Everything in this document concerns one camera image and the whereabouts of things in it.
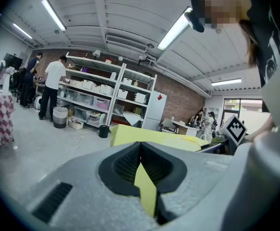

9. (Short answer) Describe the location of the grey dining chair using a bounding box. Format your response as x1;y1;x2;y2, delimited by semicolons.
159;118;179;133

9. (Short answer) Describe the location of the black wall screen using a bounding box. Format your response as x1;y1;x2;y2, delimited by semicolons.
4;53;24;69

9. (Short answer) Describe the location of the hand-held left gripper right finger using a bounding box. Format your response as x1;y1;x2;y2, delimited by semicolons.
140;141;235;231

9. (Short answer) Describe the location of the person's black printed t-shirt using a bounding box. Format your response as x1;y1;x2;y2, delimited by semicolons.
244;0;280;113

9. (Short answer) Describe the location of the white floor cable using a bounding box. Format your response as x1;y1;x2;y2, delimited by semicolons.
51;126;87;172

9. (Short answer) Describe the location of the person's head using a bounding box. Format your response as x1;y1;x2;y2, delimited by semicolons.
204;0;251;31

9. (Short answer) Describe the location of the white metal shelving unit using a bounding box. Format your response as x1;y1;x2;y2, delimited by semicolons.
57;52;158;129

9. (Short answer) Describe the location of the glass entrance door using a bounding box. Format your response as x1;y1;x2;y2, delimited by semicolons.
223;97;263;127

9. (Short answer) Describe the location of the person's right forearm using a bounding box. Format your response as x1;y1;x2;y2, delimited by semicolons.
246;115;277;143

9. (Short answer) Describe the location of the white and grey waste bin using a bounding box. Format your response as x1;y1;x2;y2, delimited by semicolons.
52;106;68;129

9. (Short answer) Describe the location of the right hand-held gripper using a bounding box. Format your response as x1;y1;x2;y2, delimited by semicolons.
198;114;248;156

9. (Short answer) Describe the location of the table with green tablecloth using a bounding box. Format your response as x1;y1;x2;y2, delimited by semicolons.
110;124;211;218

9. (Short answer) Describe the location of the black head-mounted camera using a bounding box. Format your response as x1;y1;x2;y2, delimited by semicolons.
190;0;214;33

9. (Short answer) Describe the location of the ceiling air conditioner vent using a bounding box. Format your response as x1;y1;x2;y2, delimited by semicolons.
105;34;148;53

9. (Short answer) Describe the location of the white cabinet with red label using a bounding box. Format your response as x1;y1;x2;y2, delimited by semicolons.
142;90;167;131

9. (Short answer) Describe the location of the white open floor box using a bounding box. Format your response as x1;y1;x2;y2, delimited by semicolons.
67;118;85;130

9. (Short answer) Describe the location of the white round table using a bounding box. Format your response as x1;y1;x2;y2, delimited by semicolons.
171;120;201;137

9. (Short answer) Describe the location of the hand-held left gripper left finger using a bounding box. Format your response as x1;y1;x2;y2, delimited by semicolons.
10;141;160;231

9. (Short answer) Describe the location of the white vase with flowers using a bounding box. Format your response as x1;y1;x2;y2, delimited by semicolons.
1;66;15;95

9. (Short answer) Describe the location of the row of clear storage bins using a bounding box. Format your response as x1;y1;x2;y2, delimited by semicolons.
57;87;125;128

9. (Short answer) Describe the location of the row of white storage boxes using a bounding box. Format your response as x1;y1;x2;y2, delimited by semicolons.
69;71;147;105

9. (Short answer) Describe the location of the fluorescent ceiling light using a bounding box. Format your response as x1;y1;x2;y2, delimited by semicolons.
41;0;67;31
211;78;242;87
157;6;193;51
12;23;34;39

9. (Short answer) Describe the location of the black bucket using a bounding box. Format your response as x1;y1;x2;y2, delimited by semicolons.
98;125;111;139

